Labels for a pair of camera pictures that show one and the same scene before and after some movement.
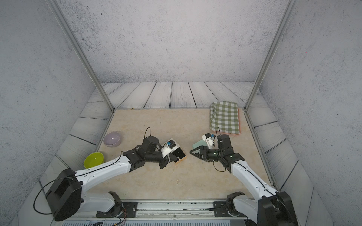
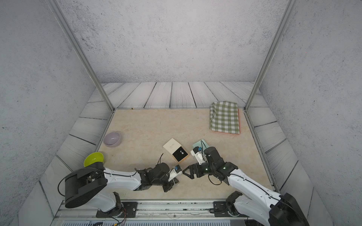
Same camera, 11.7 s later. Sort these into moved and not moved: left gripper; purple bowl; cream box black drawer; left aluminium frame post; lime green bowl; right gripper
Moved: left gripper; right gripper
Not moved: purple bowl; left aluminium frame post; cream box black drawer; lime green bowl
